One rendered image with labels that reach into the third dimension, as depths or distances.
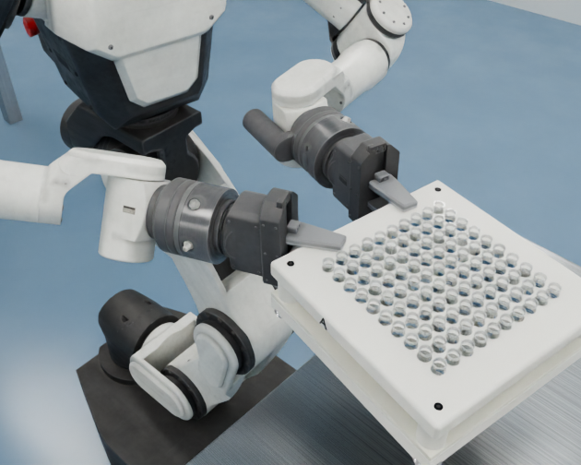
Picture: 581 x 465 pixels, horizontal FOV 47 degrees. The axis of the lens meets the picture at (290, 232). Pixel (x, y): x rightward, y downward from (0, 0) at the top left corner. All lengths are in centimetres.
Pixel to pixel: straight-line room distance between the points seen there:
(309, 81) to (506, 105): 237
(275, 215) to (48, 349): 152
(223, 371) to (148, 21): 63
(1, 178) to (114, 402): 105
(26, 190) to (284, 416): 38
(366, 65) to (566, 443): 59
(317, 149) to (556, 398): 41
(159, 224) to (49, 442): 126
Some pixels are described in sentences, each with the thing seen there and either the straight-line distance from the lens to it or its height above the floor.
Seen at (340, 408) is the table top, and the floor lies 90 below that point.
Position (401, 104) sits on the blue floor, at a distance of 315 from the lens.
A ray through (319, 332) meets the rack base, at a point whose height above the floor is 104.
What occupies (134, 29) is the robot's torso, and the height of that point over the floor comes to 117.
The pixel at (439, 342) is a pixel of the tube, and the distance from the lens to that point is 64.
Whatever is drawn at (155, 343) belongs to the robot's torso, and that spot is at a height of 34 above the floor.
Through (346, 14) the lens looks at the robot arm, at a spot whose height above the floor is 112.
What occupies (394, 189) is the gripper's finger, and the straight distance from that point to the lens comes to 79.
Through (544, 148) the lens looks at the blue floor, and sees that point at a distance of 301.
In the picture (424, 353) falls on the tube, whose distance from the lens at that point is 64.
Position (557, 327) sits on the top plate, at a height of 109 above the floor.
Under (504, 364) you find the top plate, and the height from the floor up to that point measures 109.
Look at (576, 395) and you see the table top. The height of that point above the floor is 90.
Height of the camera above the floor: 157
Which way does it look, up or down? 41 degrees down
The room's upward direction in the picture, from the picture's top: straight up
